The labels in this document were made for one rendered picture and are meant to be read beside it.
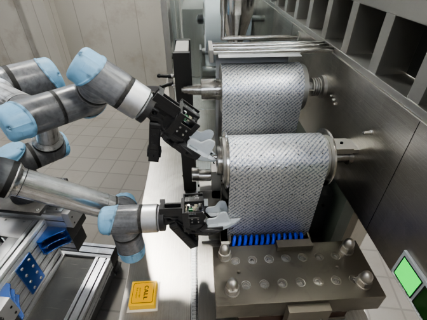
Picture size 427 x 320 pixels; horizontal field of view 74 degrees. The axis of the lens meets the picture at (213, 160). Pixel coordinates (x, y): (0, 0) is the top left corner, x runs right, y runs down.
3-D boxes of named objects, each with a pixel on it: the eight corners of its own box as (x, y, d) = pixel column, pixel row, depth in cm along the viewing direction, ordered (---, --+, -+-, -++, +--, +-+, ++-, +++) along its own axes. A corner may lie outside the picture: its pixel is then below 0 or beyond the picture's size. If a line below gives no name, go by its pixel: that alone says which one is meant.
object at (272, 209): (227, 235, 81) (229, 187, 70) (307, 231, 82) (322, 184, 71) (227, 237, 81) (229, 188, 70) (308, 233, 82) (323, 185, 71)
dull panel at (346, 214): (237, 49, 270) (239, 22, 255) (241, 49, 270) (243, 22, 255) (325, 251, 91) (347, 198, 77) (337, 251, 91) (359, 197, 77)
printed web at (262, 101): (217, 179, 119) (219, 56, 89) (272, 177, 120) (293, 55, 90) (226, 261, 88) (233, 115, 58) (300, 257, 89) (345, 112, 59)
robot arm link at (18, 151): (0, 175, 119) (-15, 148, 111) (34, 161, 127) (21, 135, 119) (10, 188, 113) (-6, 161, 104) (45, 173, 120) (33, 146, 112)
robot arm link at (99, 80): (80, 57, 60) (88, 35, 53) (126, 88, 64) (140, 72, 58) (60, 85, 56) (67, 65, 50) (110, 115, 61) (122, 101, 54)
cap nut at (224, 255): (216, 250, 76) (216, 240, 74) (230, 249, 77) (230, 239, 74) (218, 262, 74) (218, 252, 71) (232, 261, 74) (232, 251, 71)
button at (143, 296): (133, 286, 82) (132, 280, 81) (157, 284, 82) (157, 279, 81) (129, 310, 77) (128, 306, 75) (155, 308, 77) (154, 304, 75)
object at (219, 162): (215, 153, 77) (216, 140, 70) (222, 153, 77) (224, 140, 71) (216, 179, 74) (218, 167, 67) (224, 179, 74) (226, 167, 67)
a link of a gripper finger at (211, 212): (241, 204, 74) (205, 206, 73) (239, 220, 78) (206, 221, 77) (239, 196, 76) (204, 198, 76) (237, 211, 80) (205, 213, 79)
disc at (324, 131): (307, 164, 84) (317, 118, 75) (308, 164, 84) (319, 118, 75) (326, 197, 71) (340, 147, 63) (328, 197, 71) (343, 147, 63)
